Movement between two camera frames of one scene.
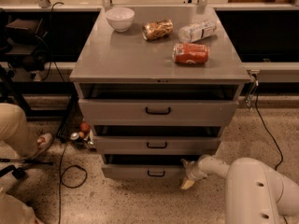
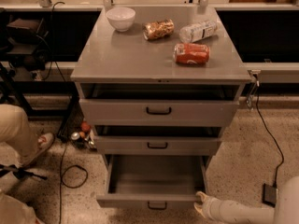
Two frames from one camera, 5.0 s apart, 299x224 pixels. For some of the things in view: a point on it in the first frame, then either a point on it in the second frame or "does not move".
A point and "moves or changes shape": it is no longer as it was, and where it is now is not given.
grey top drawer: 159,112 does not move
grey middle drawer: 157,145 does not move
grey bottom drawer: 143,167 moves or changes shape
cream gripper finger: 185,162 -> 204,196
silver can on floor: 74,135 does not move
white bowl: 121,18 does not move
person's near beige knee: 13,211 does not move
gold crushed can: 157,28 does not move
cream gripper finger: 187,184 -> 199,208
